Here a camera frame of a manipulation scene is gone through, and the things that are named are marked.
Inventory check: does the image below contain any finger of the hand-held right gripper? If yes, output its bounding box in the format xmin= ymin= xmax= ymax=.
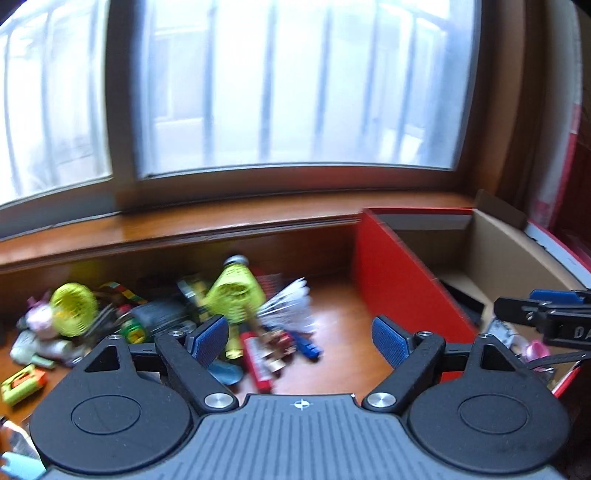
xmin=493 ymin=298 xmax=555 ymax=325
xmin=530 ymin=288 xmax=591 ymax=306

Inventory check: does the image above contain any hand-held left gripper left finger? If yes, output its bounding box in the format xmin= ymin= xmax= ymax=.
xmin=69 ymin=315 xmax=238 ymax=414

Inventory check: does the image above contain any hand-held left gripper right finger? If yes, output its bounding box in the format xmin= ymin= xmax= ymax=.
xmin=361 ymin=315 xmax=536 ymax=413

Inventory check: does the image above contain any blue oval plastic piece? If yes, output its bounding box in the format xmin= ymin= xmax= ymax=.
xmin=207 ymin=361 xmax=244 ymax=386

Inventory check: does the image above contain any pink small toy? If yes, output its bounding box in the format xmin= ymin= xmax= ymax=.
xmin=522 ymin=340 xmax=552 ymax=363

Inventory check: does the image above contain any yellow-green mesh cage toy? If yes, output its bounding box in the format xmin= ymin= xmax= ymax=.
xmin=204 ymin=263 xmax=267 ymax=326

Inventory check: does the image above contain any red flat toy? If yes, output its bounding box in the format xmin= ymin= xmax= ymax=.
xmin=238 ymin=323 xmax=278 ymax=395

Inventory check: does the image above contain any red cardboard box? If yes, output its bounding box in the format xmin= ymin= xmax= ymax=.
xmin=353 ymin=189 xmax=591 ymax=401

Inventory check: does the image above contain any small brown figure toy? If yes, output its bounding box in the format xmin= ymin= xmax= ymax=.
xmin=263 ymin=329 xmax=298 ymax=372

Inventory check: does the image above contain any green round can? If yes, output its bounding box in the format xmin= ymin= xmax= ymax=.
xmin=119 ymin=318 xmax=147 ymax=344

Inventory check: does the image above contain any blue toy block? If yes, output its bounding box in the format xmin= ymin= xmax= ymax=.
xmin=292 ymin=333 xmax=322 ymax=361

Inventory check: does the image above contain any white feather shuttlecock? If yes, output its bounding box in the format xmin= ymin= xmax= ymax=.
xmin=257 ymin=277 xmax=319 ymax=335

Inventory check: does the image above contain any colourful striped strip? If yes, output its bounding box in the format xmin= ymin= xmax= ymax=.
xmin=99 ymin=281 xmax=148 ymax=306

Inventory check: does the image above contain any yellow-green mesh ball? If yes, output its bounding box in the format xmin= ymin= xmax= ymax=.
xmin=49 ymin=282 xmax=99 ymax=337

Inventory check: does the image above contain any pink plush toy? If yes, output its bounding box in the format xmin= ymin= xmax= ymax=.
xmin=17 ymin=295 xmax=56 ymax=341

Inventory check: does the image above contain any pale green white toy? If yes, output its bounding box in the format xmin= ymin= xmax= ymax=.
xmin=9 ymin=330 xmax=88 ymax=370

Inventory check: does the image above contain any green orange toy block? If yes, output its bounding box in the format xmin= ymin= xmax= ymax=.
xmin=0 ymin=364 xmax=49 ymax=408

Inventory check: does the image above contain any light blue plastic piece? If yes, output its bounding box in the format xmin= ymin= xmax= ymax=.
xmin=0 ymin=451 xmax=47 ymax=480

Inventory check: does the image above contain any window with grey frame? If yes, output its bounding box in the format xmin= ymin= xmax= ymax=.
xmin=0 ymin=0 xmax=490 ymax=236

